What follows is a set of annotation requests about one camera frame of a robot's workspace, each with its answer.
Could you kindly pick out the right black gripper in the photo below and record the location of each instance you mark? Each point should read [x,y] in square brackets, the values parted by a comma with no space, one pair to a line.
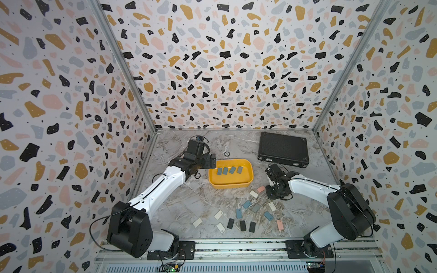
[269,195]

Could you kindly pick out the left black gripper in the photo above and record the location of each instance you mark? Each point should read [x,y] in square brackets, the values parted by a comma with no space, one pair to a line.
[207,164]

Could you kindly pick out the pink eraser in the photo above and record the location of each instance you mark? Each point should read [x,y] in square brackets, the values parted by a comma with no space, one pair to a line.
[261,189]
[280,225]

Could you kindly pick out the white eraser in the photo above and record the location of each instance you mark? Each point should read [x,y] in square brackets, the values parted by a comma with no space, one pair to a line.
[272,206]
[197,222]
[218,215]
[220,227]
[254,194]

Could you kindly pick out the yellow plastic storage box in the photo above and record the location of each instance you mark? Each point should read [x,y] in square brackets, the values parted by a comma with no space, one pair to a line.
[229,181]

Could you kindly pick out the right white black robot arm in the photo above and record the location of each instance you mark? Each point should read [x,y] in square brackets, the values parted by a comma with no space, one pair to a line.
[351,215]

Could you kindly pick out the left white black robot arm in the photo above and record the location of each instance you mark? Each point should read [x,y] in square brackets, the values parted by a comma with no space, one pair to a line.
[130,227]

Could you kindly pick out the black eraser bottom right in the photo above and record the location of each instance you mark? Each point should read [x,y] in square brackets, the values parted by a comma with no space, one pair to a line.
[252,227]

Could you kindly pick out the black eraser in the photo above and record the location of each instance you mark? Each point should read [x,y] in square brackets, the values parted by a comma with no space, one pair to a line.
[252,227]
[230,224]
[243,226]

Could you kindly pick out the black eraser bottom middle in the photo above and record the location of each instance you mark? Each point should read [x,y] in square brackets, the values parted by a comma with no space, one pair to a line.
[243,226]

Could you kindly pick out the black eraser bottom left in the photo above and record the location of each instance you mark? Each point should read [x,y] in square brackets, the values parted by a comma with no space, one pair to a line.
[230,224]

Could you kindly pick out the white eraser bottom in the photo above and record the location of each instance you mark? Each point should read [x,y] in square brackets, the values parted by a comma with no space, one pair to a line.
[220,227]

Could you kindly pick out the black hard case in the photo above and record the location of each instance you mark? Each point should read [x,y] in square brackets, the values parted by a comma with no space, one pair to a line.
[283,149]

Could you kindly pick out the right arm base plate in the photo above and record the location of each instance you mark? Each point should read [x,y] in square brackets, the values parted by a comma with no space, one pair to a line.
[300,249]

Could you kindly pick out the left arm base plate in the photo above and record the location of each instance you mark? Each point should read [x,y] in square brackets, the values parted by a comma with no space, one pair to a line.
[184,250]

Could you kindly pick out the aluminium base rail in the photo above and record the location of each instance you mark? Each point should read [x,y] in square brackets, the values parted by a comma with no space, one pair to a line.
[269,255]

